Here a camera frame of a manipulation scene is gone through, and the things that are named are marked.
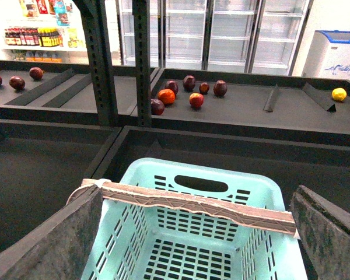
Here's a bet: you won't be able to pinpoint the orange fruit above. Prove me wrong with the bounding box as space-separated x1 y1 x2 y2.
157 89 176 106

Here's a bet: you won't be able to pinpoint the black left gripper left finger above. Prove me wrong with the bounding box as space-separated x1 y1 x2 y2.
0 187 103 279

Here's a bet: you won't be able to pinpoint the glass door refrigerator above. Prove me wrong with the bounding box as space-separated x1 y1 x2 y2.
116 0 313 76

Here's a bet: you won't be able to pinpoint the dark metal rack post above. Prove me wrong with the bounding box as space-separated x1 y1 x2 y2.
132 0 152 127
74 0 118 127

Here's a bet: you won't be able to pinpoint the dark purple fruit back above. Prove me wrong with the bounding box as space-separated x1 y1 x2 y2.
183 75 195 92

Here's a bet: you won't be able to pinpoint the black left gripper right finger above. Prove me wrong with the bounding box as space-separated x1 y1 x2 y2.
290 185 350 279

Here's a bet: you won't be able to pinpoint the yellow lemon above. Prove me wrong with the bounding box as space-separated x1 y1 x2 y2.
331 87 347 102

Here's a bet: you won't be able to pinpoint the black divider strip left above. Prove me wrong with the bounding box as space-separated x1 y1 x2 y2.
5 68 75 106

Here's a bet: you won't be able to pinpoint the sauce bottles on shelf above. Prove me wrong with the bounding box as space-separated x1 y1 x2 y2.
4 27 62 48

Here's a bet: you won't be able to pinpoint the dark purple fruit front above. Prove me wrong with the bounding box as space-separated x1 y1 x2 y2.
150 99 165 116

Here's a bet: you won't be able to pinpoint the dark purple fruit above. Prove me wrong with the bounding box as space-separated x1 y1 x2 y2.
183 75 195 92
150 99 165 116
213 80 228 97
164 80 179 95

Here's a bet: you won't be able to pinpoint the small red fruit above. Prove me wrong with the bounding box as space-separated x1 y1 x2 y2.
199 82 210 95

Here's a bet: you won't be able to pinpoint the dark purple fruit right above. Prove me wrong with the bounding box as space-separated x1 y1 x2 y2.
213 80 228 97

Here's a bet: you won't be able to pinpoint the dark fruit left back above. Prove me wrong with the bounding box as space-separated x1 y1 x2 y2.
29 67 44 81

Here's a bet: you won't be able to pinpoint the black divider strip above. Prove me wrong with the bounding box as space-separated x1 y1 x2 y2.
43 73 92 108
5 68 75 106

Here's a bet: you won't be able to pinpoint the black shelf divider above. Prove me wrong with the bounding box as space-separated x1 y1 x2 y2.
263 84 279 113
302 82 337 113

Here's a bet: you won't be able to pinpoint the white chest freezer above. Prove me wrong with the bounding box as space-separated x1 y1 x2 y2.
302 30 350 81

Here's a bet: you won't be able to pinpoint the dark fruit left middle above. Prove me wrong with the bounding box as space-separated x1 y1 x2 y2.
9 76 26 91

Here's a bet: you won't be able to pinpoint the red apple on shelf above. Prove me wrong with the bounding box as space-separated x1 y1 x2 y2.
189 93 204 109

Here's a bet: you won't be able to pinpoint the light blue plastic basket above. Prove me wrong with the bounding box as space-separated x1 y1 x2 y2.
82 157 307 279

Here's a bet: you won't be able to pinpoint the black shelf divider right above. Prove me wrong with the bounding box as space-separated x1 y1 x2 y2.
302 82 337 113

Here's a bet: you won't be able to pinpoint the brown basket handle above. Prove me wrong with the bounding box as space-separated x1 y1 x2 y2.
66 178 300 239

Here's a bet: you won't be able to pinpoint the dark metal rack post left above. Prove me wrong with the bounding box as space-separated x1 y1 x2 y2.
74 0 118 127

